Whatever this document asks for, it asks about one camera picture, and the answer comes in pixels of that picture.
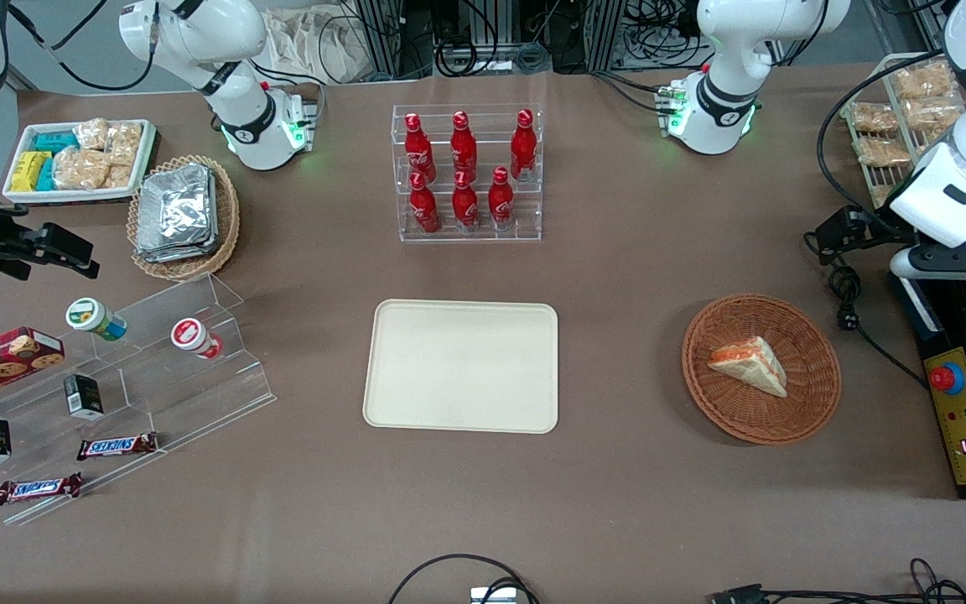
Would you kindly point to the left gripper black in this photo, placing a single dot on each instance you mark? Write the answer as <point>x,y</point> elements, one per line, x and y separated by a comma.
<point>875,228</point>

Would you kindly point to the triangular sandwich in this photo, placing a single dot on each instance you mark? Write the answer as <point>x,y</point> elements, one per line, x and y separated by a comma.
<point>751,365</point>

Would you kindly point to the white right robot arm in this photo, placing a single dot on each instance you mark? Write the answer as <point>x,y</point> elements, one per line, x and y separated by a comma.
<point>198,38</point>

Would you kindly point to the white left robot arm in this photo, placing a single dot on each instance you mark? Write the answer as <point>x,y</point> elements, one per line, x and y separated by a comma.
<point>734,50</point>

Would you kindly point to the white rectangular snack tray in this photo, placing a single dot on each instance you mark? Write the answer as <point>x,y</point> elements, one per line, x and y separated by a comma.
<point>22,195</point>

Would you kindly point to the oval tan wicker basket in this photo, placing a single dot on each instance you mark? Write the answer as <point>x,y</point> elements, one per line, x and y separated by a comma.
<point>227,226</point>

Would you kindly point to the round brown wicker basket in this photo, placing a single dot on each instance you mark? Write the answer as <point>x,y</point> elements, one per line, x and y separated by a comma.
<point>726,411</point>

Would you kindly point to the cream rectangular tray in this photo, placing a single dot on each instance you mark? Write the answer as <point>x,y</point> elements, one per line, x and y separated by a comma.
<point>462,367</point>

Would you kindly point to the green lid cup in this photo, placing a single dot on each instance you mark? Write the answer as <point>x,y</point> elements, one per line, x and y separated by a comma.
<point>93,317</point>

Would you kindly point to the teal snack pack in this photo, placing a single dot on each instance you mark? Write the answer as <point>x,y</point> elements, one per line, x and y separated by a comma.
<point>46,176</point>
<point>55,141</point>

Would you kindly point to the clear rice cracker bag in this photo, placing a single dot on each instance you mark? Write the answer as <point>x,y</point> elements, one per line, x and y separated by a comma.
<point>80,168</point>
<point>118,176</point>
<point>90,134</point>
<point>125,143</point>

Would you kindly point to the yellow snack pack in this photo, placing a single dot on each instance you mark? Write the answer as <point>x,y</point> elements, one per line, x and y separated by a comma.
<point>28,170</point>

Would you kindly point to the silver foil pouch stack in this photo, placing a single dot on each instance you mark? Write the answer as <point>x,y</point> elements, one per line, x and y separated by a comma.
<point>174,210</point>

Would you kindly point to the red lid cup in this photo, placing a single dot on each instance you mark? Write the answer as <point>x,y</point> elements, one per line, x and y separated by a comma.
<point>191,335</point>

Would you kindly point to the clear acrylic stepped display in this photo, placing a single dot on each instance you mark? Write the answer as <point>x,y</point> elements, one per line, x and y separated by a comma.
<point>156,394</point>

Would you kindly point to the Snickers chocolate bar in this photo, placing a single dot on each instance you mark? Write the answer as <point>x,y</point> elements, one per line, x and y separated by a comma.
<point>37,488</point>
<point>116,446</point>

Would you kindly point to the beige cloth bag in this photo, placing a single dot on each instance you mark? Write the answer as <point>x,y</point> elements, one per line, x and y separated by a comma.
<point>307,42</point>

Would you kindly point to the red cola bottle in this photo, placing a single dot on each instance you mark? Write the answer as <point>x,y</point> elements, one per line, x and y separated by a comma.
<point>464,144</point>
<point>465,205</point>
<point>418,147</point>
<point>501,203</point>
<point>523,144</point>
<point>425,208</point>

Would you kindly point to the clear acrylic bottle rack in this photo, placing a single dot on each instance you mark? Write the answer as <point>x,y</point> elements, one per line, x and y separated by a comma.
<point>483,237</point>

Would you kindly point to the small silver device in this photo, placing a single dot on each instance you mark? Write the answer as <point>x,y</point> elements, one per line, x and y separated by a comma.
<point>493,596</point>

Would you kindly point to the aluminium frame post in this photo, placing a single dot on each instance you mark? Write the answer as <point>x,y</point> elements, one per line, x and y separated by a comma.
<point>382,38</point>
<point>609,33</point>

